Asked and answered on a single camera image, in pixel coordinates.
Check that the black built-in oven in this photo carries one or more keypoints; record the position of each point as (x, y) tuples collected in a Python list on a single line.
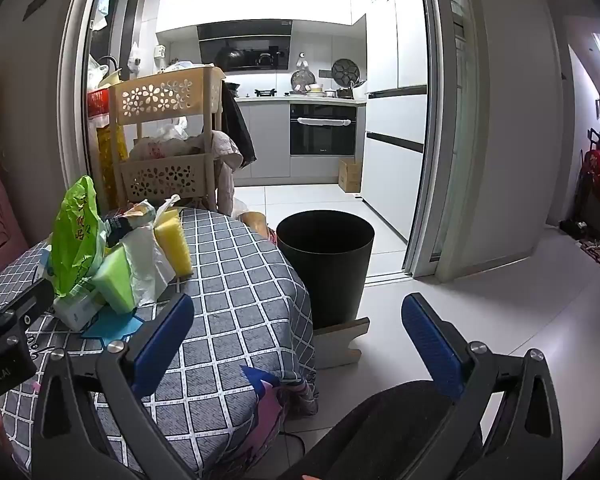
[(322, 130)]

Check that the cardboard box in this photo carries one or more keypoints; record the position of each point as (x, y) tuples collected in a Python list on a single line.
[(351, 176)]

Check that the yellow foam net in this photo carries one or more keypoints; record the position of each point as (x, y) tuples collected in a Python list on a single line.
[(175, 245)]

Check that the white tissue packet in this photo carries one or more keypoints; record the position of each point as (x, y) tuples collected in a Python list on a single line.
[(77, 312)]

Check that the yellow net bag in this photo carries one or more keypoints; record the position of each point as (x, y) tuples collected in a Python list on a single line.
[(110, 160)]

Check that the red plastic bag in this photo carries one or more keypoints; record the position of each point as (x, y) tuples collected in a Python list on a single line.
[(97, 102)]

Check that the round metal steamer rack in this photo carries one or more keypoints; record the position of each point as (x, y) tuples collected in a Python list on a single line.
[(345, 71)]

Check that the dark wall plate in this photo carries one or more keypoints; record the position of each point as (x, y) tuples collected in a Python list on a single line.
[(38, 4)]

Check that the gas stove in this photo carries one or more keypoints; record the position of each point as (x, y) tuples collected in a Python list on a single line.
[(264, 93)]

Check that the white red-print plastic bag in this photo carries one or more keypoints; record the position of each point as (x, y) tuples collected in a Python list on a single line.
[(160, 147)]

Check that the black range hood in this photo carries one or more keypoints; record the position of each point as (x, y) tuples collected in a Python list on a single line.
[(245, 47)]

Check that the person's leg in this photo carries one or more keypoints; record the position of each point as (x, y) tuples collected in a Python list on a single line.
[(380, 435)]

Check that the grey checkered tablecloth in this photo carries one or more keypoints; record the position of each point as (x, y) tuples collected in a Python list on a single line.
[(240, 300)]

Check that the dark snack wrapper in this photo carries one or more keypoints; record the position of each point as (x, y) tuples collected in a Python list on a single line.
[(120, 222)]

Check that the green sponge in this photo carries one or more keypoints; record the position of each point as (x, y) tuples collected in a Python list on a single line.
[(115, 280)]

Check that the black trash bin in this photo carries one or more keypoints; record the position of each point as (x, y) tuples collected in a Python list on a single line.
[(325, 270)]

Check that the white fridge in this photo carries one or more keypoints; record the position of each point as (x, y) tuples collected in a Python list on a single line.
[(390, 110)]

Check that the pink plastic stool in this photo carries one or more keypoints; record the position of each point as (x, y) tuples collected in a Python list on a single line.
[(0, 220)]

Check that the brown bread loaf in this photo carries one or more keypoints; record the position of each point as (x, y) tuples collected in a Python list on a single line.
[(255, 222)]

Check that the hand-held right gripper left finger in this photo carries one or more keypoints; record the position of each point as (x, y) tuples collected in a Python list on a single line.
[(165, 340)]

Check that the pink blue bag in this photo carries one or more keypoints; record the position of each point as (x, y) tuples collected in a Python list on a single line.
[(265, 400)]

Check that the red hanging bags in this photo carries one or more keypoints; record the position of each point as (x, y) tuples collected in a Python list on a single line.
[(597, 165)]

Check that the pink clothing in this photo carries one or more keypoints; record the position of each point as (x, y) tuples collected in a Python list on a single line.
[(227, 160)]

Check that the blue plastic bag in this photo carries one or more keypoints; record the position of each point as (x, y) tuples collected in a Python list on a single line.
[(110, 327)]

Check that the round pot lid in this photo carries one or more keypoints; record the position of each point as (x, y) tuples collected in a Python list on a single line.
[(302, 80)]

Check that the green plastic bag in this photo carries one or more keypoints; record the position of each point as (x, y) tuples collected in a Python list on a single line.
[(75, 240)]

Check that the beige perforated storage rack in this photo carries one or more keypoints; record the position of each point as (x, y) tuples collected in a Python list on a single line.
[(155, 95)]

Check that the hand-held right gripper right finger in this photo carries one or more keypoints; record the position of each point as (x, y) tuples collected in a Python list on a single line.
[(430, 345)]

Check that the black hanging cloth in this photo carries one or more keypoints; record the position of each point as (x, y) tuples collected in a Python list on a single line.
[(240, 125)]

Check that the wooden board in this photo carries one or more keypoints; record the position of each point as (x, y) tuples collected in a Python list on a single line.
[(335, 345)]

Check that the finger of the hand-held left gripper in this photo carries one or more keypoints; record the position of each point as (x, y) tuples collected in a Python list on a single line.
[(25, 305)]

